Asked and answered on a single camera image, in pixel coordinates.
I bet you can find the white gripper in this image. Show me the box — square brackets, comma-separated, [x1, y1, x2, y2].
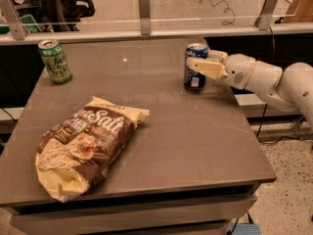
[186, 49, 256, 89]

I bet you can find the blue pepsi can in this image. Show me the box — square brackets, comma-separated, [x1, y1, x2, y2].
[184, 43, 208, 89]

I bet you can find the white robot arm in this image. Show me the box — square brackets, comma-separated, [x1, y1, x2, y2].
[186, 50, 313, 128]

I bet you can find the green soda can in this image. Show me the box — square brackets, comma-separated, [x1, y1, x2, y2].
[38, 39, 72, 84]

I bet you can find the black office chair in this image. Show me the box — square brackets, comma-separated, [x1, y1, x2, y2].
[32, 0, 95, 32]

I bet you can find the brown sea salt chip bag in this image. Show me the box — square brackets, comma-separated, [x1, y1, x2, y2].
[35, 97, 150, 203]

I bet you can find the blue perforated box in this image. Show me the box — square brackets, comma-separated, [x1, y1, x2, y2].
[231, 223, 262, 235]

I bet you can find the clear glass barrier panel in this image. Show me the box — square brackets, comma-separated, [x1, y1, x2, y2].
[0, 0, 311, 44]

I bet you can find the green plastic bin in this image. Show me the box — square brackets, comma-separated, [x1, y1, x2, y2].
[0, 15, 42, 34]

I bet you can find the right metal glass bracket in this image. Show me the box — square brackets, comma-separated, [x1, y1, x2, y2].
[254, 0, 278, 30]

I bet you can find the metal glass bracket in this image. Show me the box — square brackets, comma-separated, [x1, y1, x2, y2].
[0, 0, 27, 40]
[254, 0, 278, 30]
[138, 0, 151, 35]

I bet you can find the middle metal glass bracket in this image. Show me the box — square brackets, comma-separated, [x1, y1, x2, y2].
[138, 0, 151, 35]

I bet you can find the left metal glass bracket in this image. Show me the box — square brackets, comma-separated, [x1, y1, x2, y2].
[0, 0, 27, 40]

